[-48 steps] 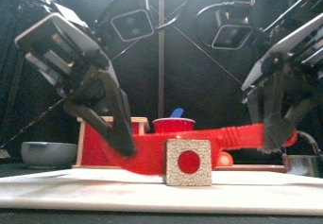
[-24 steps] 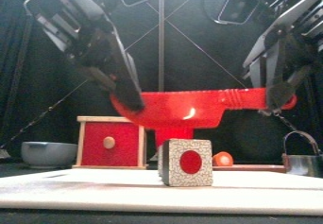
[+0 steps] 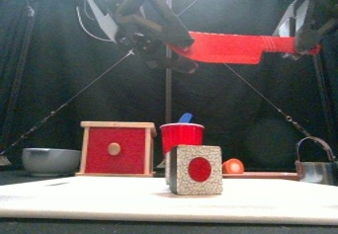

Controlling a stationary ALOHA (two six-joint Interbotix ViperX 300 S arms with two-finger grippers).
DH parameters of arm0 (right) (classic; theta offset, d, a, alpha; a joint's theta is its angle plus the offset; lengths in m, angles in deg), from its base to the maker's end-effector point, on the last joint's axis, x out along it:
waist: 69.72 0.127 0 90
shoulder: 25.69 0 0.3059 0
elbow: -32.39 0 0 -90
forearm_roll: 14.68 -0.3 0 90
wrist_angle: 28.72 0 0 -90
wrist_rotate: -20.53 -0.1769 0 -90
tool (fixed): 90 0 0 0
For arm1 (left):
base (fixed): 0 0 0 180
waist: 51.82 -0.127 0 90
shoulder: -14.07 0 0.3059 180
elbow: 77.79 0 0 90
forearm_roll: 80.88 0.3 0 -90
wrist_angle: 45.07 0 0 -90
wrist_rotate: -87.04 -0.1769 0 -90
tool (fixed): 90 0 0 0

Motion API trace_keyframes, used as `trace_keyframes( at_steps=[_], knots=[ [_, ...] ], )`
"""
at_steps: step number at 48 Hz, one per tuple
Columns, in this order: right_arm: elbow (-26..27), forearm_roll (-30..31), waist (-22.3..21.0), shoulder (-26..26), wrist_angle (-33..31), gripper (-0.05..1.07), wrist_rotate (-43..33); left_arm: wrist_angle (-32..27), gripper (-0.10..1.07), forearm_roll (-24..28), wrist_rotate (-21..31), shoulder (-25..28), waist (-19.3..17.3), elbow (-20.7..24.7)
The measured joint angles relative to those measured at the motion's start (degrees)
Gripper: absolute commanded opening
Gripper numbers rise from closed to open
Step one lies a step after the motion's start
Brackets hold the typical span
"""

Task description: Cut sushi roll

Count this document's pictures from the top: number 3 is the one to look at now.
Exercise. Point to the red plastic cup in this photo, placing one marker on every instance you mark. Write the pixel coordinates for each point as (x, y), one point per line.
(181, 134)

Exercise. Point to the white cutting board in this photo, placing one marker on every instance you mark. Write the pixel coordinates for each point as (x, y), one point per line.
(109, 198)

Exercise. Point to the dark green toy sushi roll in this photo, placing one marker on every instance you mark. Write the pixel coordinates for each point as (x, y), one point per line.
(197, 170)

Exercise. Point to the vertical frame pole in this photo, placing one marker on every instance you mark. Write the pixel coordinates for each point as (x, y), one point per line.
(168, 93)

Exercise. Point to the wooden box with red drawer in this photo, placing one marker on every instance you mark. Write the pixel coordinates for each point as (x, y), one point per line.
(114, 152)

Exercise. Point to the pink plastic tray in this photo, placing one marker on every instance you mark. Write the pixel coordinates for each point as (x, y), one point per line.
(263, 175)

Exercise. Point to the blue toy utensil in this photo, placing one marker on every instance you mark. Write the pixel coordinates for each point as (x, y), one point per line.
(185, 117)

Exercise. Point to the pale grey bowl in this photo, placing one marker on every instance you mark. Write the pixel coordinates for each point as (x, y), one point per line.
(50, 161)

